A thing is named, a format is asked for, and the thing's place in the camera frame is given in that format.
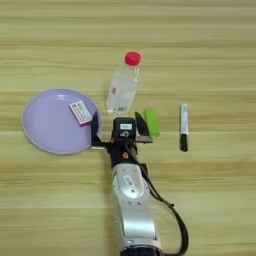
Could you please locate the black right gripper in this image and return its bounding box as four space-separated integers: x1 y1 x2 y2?
90 110 155 169

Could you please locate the green rectangular block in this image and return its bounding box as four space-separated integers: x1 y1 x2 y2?
143 107 161 138

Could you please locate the clear water bottle red cap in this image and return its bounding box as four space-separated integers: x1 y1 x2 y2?
105 50 143 116

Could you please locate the small red and white box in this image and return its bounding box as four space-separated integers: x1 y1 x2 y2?
68 99 94 128

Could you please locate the white marker with black cap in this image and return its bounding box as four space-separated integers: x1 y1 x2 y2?
179 103 190 152

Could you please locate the lavender round plate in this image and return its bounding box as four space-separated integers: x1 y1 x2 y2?
21 87 103 155

